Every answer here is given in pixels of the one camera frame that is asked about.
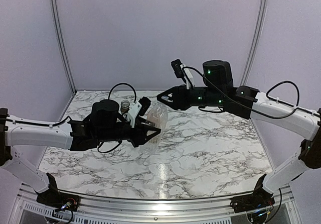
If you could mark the blue Pocari Sweat cap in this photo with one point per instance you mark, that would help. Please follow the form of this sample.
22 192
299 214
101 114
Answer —
166 98

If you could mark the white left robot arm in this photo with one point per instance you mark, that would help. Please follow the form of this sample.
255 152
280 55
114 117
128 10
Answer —
104 124

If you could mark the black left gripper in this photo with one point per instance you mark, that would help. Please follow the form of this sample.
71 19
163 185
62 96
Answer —
140 138

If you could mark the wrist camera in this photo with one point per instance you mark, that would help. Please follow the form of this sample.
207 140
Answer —
181 71
138 109

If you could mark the coffee bottle white label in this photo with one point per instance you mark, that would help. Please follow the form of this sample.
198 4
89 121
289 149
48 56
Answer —
124 106

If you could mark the left aluminium frame post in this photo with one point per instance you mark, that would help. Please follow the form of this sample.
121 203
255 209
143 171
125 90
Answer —
61 45

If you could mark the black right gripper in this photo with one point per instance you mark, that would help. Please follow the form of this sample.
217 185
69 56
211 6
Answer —
180 102

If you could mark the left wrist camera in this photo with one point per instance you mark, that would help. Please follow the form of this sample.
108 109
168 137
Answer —
138 109

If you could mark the right aluminium frame post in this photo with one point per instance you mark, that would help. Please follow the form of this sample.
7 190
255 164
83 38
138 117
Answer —
255 41

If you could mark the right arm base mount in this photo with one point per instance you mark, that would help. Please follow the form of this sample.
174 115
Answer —
259 198

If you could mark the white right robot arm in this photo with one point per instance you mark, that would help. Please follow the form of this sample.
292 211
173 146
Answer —
250 103

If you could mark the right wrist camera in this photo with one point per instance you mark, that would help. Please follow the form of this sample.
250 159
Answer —
181 71

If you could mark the aluminium frame post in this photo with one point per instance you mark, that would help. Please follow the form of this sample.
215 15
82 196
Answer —
61 45
255 41

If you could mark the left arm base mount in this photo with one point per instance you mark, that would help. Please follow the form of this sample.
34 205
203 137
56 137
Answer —
54 198

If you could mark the aluminium table front rail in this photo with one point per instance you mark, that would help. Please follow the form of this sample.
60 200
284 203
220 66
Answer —
102 209

